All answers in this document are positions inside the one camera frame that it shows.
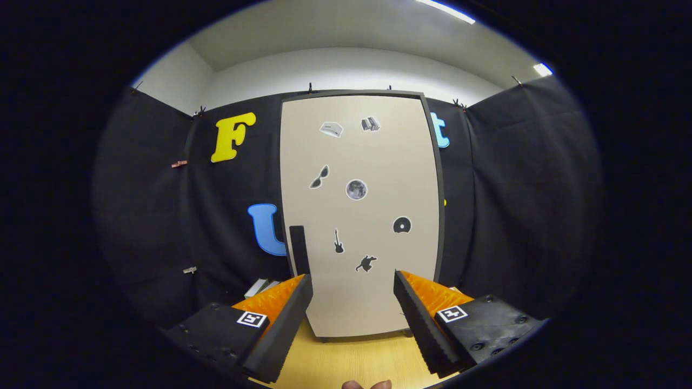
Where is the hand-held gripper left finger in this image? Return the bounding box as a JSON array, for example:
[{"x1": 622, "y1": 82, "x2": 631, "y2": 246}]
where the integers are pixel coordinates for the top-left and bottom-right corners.
[{"x1": 165, "y1": 274, "x2": 314, "y2": 384}]

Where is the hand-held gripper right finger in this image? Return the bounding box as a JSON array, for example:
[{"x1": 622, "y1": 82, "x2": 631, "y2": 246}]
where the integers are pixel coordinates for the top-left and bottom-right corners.
[{"x1": 393, "y1": 269, "x2": 544, "y2": 379}]

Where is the black door handle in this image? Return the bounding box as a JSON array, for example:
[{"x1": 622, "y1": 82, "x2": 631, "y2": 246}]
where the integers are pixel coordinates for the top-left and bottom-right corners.
[{"x1": 289, "y1": 225, "x2": 311, "y2": 276}]

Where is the beige cabinet door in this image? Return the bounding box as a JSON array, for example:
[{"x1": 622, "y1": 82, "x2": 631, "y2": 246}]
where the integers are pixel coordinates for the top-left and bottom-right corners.
[{"x1": 280, "y1": 96, "x2": 441, "y2": 338}]

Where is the black backdrop cloth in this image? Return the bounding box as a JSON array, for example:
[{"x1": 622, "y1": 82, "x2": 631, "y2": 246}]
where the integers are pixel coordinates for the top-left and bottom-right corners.
[{"x1": 92, "y1": 76, "x2": 603, "y2": 330}]

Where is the dark grey cabinet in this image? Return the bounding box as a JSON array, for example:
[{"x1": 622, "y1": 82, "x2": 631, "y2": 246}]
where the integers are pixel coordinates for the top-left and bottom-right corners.
[{"x1": 276, "y1": 89, "x2": 447, "y2": 344}]

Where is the long ceiling light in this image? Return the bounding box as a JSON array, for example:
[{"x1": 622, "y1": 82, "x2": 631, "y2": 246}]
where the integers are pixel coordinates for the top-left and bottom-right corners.
[{"x1": 414, "y1": 0, "x2": 476, "y2": 25}]

